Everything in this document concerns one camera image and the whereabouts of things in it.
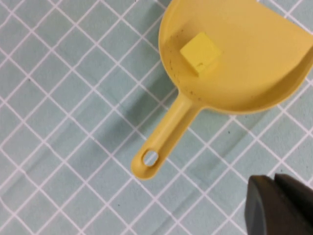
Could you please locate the green white-checked tablecloth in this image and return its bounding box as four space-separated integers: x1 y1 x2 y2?
0 0 313 235

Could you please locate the yellow plastic dustpan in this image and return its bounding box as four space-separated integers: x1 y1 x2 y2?
131 0 313 181

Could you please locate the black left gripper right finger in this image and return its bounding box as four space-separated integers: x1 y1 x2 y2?
274 173 313 198

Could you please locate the small yellow foam cube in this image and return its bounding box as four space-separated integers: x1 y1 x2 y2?
179 31 222 78

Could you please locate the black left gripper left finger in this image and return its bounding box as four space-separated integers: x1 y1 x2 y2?
245 175 313 235

